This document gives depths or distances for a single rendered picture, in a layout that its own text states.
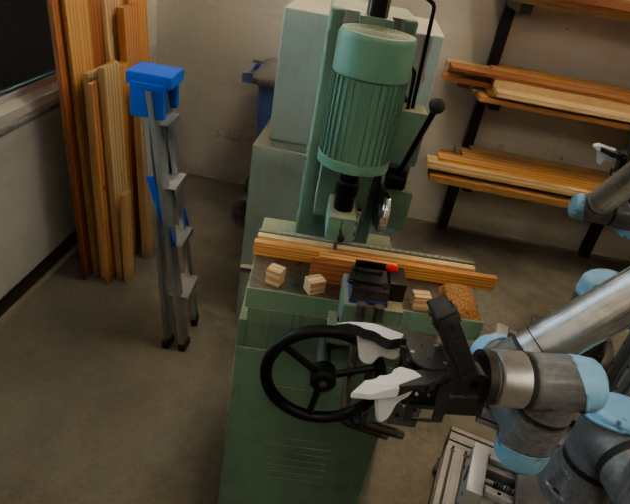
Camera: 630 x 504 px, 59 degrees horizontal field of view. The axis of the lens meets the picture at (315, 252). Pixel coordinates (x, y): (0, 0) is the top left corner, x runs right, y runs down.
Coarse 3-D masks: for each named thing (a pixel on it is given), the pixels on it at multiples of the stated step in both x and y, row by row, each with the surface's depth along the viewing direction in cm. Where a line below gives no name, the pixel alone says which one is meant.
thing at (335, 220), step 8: (328, 200) 151; (328, 208) 145; (328, 216) 140; (336, 216) 139; (344, 216) 140; (352, 216) 140; (328, 224) 140; (336, 224) 139; (344, 224) 139; (352, 224) 139; (328, 232) 141; (336, 232) 141; (344, 232) 141; (352, 232) 140; (336, 240) 142; (344, 240) 142
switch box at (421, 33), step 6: (420, 30) 151; (426, 30) 153; (420, 36) 146; (432, 36) 146; (420, 42) 147; (420, 48) 148; (420, 54) 149; (426, 54) 149; (414, 60) 150; (420, 60) 149; (426, 60) 149; (414, 66) 150; (408, 84) 153; (414, 84) 153; (420, 84) 153; (408, 90) 154
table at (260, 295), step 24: (264, 264) 146; (288, 264) 148; (264, 288) 137; (288, 288) 138; (336, 288) 142; (408, 288) 147; (432, 288) 149; (288, 312) 140; (312, 312) 139; (336, 312) 138; (408, 312) 138
